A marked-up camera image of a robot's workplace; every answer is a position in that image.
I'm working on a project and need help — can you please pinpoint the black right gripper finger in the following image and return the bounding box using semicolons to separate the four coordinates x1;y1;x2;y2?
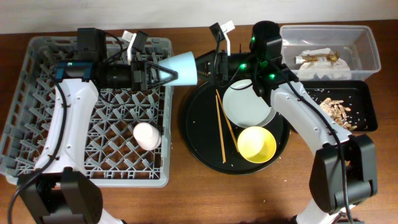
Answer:
197;70;216;84
195;51;218;70

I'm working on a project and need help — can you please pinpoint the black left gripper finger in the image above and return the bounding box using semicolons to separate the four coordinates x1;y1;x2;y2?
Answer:
144;61;178;78
146;77;178;91

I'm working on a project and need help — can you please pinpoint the light blue plastic cup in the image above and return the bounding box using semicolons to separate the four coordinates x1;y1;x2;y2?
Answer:
159;52;198;86

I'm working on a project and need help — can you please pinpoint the wooden chopstick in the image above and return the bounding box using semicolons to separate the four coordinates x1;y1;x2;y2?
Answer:
216;88;239;152
215;95;226;164

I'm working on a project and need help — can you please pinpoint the white round plate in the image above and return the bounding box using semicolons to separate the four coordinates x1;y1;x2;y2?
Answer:
222;79;276;128

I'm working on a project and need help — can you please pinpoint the pink plastic cup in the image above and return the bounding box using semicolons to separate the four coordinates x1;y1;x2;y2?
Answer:
133;123;161;151

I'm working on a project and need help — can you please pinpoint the yellow plastic bowl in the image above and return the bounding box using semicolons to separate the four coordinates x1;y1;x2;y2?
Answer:
237;126;277;164

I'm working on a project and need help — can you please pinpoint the white napkin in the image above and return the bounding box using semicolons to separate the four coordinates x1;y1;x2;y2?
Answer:
296;48;352;80

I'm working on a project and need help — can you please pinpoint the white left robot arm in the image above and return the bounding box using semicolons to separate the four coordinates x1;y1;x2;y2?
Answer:
1;28;182;223

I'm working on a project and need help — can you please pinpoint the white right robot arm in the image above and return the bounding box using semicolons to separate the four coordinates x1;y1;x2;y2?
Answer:
195;21;377;223

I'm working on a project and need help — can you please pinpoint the grey dishwasher rack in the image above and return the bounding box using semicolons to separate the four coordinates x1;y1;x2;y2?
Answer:
1;36;174;188

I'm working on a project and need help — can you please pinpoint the round black tray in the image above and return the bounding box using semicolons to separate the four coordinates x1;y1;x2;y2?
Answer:
179;82;290;175

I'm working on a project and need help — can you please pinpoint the clear plastic bin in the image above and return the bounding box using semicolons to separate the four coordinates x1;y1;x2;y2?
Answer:
280;25;381;81

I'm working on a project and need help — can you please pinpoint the food scraps pile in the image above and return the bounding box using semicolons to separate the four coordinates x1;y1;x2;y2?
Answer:
319;98;358;131

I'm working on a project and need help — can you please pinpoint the black rectangular tray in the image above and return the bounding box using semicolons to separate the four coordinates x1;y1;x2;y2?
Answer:
303;80;378;133

